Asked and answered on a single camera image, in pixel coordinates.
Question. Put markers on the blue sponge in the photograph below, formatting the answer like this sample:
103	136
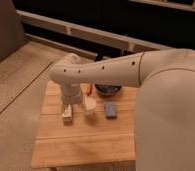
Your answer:
110	110

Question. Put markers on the orange red marker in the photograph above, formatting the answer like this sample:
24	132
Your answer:
89	88

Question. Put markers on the black table leg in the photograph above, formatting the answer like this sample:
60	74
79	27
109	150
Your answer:
99	57

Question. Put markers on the grey cabinet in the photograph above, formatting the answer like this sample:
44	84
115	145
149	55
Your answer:
12	36

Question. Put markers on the dark ceramic bowl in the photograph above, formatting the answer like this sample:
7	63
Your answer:
107	90

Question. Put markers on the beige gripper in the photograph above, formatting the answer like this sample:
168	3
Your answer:
70	94

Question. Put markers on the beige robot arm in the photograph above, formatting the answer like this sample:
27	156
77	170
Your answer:
164	128

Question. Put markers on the wooden board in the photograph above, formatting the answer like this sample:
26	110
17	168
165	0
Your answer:
84	141

